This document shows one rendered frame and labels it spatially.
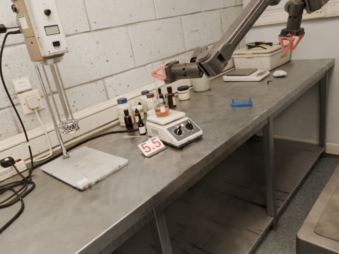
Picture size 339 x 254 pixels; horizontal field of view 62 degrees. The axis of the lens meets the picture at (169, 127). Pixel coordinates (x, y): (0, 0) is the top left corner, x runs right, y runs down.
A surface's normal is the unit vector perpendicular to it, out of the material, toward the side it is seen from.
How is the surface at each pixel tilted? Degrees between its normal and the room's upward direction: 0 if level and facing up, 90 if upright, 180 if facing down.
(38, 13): 90
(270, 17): 90
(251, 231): 0
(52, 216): 0
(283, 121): 90
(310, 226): 0
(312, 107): 90
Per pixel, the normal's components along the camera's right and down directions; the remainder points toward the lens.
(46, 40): 0.73, 0.12
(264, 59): -0.69, 0.41
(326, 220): -0.16, -0.92
